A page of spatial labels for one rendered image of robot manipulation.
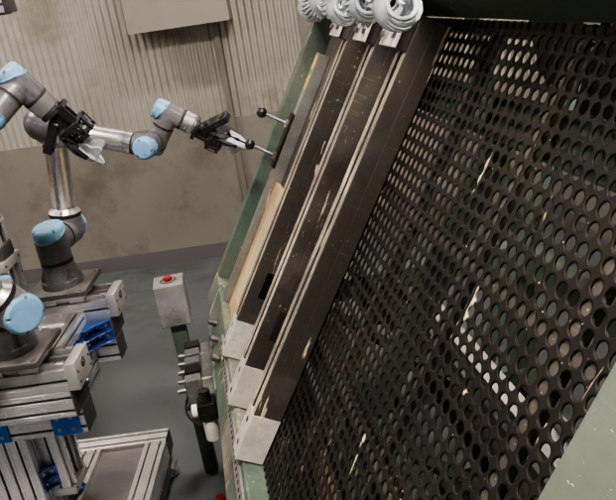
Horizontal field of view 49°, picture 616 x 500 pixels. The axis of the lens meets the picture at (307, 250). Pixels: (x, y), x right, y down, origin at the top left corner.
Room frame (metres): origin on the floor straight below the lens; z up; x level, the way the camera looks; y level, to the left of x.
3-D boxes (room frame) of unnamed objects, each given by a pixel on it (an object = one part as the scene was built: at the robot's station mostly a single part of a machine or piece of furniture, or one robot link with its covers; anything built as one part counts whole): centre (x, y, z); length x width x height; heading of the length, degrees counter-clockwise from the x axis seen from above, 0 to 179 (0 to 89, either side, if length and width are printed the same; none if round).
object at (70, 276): (2.36, 0.92, 1.09); 0.15 x 0.15 x 0.10
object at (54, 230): (2.36, 0.92, 1.20); 0.13 x 0.12 x 0.14; 172
